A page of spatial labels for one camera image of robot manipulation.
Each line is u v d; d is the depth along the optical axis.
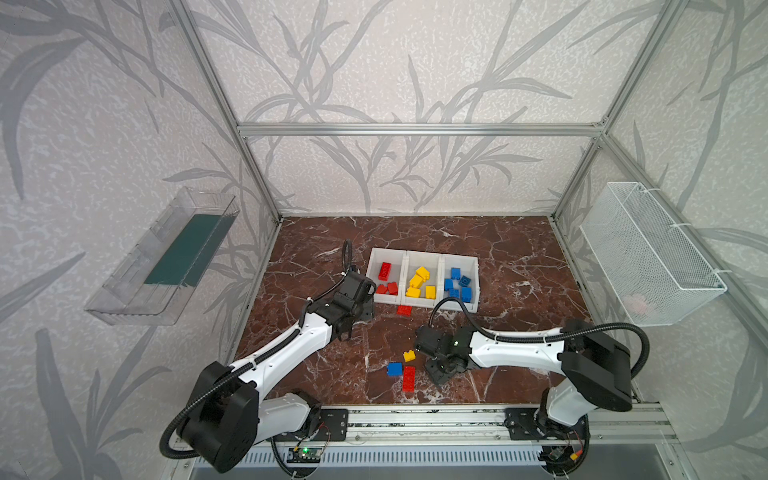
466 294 0.96
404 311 0.93
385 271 1.02
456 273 1.02
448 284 0.99
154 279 0.63
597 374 0.43
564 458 0.73
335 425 0.74
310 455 0.71
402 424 0.75
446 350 0.63
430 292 0.96
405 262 0.99
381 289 0.99
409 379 0.79
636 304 0.72
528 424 0.74
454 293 0.94
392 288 0.98
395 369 0.82
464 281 0.99
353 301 0.64
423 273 1.00
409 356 0.84
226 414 0.40
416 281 0.99
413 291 0.96
